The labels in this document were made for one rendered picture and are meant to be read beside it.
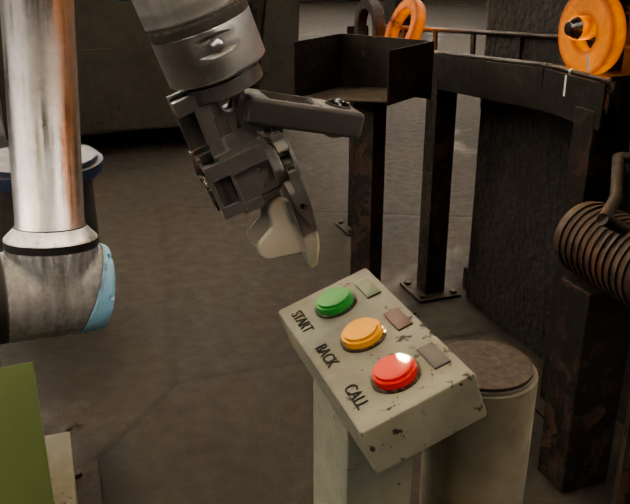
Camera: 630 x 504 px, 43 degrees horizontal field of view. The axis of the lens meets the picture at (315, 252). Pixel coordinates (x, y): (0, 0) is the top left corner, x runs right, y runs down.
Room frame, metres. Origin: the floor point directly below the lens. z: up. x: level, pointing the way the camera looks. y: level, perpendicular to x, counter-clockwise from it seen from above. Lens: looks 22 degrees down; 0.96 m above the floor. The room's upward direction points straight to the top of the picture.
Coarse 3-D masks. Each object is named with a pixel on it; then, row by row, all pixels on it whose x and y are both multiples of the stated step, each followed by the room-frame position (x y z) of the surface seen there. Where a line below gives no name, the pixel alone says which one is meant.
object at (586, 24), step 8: (576, 16) 1.54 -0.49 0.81; (584, 16) 1.54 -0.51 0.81; (568, 24) 1.54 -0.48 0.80; (576, 24) 1.53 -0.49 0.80; (584, 24) 1.53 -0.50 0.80; (592, 24) 1.53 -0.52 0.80; (568, 32) 1.53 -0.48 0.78; (576, 32) 1.53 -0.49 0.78; (584, 32) 1.53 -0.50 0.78; (592, 32) 1.53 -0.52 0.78
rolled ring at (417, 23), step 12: (408, 0) 2.41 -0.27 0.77; (396, 12) 2.46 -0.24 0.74; (408, 12) 2.43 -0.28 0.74; (420, 12) 2.33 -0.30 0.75; (396, 24) 2.46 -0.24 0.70; (420, 24) 2.32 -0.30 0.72; (384, 36) 2.47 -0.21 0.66; (396, 36) 2.45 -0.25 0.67; (408, 36) 2.32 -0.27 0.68; (420, 36) 2.31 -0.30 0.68
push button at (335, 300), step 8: (336, 288) 0.75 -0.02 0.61; (344, 288) 0.75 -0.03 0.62; (320, 296) 0.75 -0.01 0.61; (328, 296) 0.74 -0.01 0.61; (336, 296) 0.74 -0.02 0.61; (344, 296) 0.73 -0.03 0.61; (352, 296) 0.74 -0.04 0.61; (320, 304) 0.73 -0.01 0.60; (328, 304) 0.73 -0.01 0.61; (336, 304) 0.72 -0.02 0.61; (344, 304) 0.72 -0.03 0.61; (320, 312) 0.73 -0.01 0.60; (328, 312) 0.72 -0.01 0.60; (336, 312) 0.72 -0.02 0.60
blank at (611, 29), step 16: (576, 0) 1.58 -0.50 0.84; (592, 0) 1.54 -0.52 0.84; (608, 0) 1.51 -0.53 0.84; (592, 16) 1.53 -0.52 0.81; (608, 16) 1.49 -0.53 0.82; (624, 16) 1.50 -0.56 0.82; (560, 32) 1.61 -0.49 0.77; (608, 32) 1.49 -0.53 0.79; (624, 32) 1.49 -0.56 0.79; (560, 48) 1.61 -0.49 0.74; (576, 48) 1.57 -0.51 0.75; (592, 48) 1.52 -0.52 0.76; (608, 48) 1.48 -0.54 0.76; (576, 64) 1.56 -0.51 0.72; (592, 64) 1.52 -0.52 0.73; (608, 64) 1.50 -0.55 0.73
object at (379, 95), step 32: (320, 64) 1.99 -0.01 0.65; (352, 64) 2.05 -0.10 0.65; (384, 64) 1.99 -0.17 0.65; (416, 64) 1.85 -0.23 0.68; (320, 96) 1.91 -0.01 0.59; (352, 96) 1.87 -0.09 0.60; (384, 96) 1.83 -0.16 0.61; (416, 96) 1.86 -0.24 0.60; (384, 128) 1.90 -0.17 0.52; (352, 160) 1.89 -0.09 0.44; (384, 160) 1.90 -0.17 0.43; (352, 192) 1.89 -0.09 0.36; (352, 224) 1.89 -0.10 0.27; (352, 256) 1.89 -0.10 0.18
